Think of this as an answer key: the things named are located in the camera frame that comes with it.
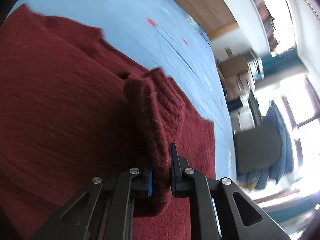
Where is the blue cloth on chair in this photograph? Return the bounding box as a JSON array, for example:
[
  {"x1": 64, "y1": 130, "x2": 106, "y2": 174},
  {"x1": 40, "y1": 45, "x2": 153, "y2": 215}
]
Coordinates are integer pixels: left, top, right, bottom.
[{"x1": 234, "y1": 102, "x2": 294, "y2": 190}]

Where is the wooden bed headboard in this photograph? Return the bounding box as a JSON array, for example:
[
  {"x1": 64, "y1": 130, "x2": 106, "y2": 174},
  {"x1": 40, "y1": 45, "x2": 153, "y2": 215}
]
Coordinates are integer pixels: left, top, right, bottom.
[{"x1": 174, "y1": 0, "x2": 239, "y2": 40}]

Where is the teal window curtain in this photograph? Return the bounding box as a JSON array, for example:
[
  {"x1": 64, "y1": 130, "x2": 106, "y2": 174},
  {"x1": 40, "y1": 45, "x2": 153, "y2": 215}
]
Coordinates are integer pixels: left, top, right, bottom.
[{"x1": 261, "y1": 46, "x2": 304, "y2": 77}]

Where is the wall bookshelf with books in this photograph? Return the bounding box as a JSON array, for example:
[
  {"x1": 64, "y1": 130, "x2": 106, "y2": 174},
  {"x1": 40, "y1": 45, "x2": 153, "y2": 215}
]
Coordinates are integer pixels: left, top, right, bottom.
[{"x1": 253, "y1": 0, "x2": 279, "y2": 52}]

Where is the dark grey office chair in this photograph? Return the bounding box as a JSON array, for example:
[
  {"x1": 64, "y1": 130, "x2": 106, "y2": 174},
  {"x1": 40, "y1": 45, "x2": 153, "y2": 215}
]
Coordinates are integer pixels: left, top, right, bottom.
[{"x1": 234, "y1": 122, "x2": 282, "y2": 174}]

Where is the dark red knitted sweater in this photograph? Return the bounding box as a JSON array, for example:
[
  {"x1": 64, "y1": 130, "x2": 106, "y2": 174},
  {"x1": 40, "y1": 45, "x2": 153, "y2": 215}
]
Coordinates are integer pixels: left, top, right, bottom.
[{"x1": 1, "y1": 5, "x2": 215, "y2": 239}]

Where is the light blue printed bed sheet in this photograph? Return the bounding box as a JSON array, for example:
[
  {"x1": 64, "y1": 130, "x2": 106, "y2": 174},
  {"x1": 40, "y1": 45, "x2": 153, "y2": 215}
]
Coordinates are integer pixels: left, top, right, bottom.
[{"x1": 6, "y1": 0, "x2": 233, "y2": 178}]

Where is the wooden drawer cabinet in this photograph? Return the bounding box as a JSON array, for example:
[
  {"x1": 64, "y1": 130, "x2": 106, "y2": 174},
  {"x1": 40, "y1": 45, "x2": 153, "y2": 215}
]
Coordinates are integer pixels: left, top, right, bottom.
[{"x1": 218, "y1": 54, "x2": 255, "y2": 100}]

